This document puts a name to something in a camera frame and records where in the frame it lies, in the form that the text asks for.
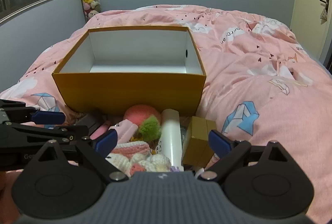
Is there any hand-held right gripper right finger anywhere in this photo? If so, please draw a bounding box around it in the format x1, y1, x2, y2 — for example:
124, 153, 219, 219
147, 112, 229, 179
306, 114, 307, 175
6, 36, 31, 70
201, 129, 303, 183

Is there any green fluffy pompom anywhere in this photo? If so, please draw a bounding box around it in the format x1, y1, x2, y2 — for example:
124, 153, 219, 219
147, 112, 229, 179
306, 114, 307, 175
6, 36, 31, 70
137, 115, 163, 141

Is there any pink pouch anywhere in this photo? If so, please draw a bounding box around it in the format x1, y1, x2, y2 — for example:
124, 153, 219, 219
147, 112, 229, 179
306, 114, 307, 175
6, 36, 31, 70
91, 120, 138, 143

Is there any cream door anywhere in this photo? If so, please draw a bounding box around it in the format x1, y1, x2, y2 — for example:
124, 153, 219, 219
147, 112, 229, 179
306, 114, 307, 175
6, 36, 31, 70
289, 0, 332, 69

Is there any gold box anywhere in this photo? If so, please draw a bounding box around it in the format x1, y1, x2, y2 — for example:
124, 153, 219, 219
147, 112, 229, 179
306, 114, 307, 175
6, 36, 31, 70
182, 116, 218, 167

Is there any white cylinder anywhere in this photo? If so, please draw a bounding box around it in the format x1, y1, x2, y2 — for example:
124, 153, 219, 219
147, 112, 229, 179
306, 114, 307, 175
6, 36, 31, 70
160, 109, 185, 172

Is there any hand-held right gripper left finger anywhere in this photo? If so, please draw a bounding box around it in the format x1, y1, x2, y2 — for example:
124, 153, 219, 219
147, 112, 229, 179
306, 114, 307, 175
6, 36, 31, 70
24, 129, 129, 183

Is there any orange cardboard box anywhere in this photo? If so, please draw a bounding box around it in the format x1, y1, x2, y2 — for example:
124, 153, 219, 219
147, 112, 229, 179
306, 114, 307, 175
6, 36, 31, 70
51, 26, 207, 117

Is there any pink printed blanket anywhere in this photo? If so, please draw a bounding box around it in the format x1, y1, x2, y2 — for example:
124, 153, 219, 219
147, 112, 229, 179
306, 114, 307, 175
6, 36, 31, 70
0, 4, 332, 224

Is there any pink fluffy ball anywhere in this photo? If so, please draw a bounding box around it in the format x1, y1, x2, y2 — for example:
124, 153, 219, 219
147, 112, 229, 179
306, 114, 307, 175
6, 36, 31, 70
123, 104, 162, 126

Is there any crochet bunny with flowers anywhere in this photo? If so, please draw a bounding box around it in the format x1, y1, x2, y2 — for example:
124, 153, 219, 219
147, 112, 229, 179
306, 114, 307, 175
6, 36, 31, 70
105, 140, 182, 178

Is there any small hanging bag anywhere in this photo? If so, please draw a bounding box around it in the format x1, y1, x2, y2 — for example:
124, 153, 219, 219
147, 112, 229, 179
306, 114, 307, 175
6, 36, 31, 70
320, 4, 330, 24

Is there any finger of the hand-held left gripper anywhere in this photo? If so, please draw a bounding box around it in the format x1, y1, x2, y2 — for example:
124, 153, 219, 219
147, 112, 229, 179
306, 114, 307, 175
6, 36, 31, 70
0, 122, 90, 148
0, 99, 66, 125

